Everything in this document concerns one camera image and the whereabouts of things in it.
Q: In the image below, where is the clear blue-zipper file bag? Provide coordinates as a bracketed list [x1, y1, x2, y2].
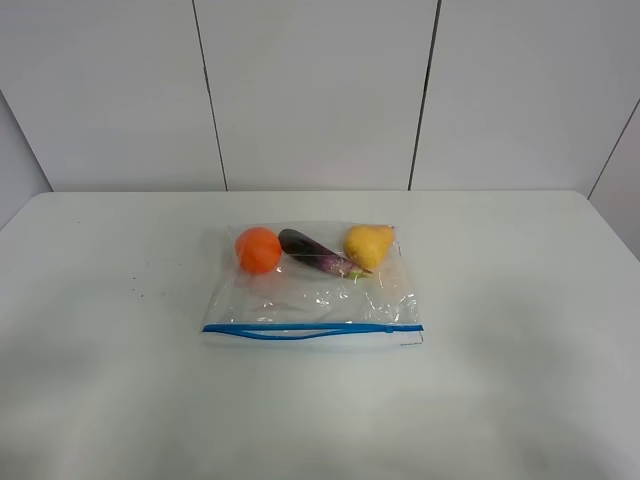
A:
[201, 221, 424, 346]

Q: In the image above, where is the purple toy eggplant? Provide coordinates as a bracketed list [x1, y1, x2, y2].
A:
[278, 229, 373, 279]

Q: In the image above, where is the yellow toy pear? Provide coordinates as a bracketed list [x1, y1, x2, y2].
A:
[343, 225, 395, 270]

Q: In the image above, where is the orange toy fruit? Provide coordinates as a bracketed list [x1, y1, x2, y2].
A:
[234, 227, 282, 275]

